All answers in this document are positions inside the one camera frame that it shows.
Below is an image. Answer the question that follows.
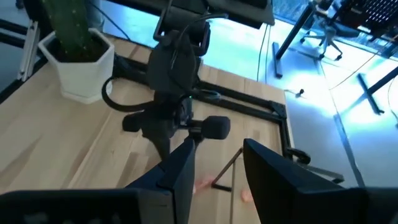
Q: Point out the black perforated panel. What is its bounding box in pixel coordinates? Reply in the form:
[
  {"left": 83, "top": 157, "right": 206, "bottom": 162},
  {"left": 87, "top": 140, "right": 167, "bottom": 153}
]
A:
[{"left": 337, "top": 0, "right": 398, "bottom": 35}]

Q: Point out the black desk leg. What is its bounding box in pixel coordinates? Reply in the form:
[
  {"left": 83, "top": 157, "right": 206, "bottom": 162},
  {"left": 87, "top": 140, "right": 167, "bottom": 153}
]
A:
[
  {"left": 272, "top": 2, "right": 315, "bottom": 78},
  {"left": 356, "top": 67, "right": 398, "bottom": 115}
]

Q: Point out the large pink pill bottle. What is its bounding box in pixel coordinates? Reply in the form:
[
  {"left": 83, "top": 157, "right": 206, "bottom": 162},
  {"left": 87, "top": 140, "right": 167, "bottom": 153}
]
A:
[{"left": 241, "top": 189, "right": 255, "bottom": 203}]

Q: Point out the silver metal bracket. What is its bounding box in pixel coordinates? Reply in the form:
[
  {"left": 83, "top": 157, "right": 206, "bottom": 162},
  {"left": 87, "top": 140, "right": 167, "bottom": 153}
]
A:
[{"left": 17, "top": 20, "right": 40, "bottom": 82}]

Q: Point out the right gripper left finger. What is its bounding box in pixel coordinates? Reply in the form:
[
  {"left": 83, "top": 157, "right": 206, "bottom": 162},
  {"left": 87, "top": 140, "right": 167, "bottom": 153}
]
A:
[{"left": 126, "top": 136, "right": 197, "bottom": 224}]

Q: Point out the black frame clamp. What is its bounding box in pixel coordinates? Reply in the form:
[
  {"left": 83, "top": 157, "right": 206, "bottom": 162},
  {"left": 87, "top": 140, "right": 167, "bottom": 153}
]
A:
[{"left": 285, "top": 147, "right": 345, "bottom": 184}]

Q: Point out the white office chair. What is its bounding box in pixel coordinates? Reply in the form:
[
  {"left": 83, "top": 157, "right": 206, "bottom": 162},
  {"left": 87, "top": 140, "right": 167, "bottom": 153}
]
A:
[{"left": 299, "top": 12, "right": 345, "bottom": 62}]

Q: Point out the black aluminium rail frame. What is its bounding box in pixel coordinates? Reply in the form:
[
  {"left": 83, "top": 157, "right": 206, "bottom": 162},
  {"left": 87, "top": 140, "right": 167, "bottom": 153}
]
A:
[{"left": 111, "top": 54, "right": 295, "bottom": 156}]

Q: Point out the small pink pill bottle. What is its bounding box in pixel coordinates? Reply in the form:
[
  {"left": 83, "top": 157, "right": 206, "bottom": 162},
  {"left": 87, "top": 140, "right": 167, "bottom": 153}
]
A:
[{"left": 192, "top": 175, "right": 216, "bottom": 195}]

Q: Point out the dark grey desk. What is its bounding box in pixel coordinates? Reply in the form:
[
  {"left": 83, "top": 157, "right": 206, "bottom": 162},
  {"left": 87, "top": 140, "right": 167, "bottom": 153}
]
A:
[{"left": 114, "top": 0, "right": 276, "bottom": 29}]

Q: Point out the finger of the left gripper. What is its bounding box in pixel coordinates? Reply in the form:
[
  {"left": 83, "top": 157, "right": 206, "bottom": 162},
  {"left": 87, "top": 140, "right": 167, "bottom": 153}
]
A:
[{"left": 151, "top": 135, "right": 174, "bottom": 162}]

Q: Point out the white hexagonal plant pot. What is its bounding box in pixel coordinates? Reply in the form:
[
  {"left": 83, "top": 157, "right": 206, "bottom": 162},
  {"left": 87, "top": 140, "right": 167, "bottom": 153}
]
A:
[{"left": 37, "top": 27, "right": 115, "bottom": 105}]

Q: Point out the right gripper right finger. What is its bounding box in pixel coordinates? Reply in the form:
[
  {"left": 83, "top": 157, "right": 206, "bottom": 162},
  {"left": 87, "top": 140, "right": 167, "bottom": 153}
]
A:
[{"left": 243, "top": 138, "right": 368, "bottom": 224}]

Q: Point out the black hanging cable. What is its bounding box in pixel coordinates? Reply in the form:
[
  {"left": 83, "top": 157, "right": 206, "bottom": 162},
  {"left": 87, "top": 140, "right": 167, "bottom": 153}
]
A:
[{"left": 256, "top": 24, "right": 272, "bottom": 82}]

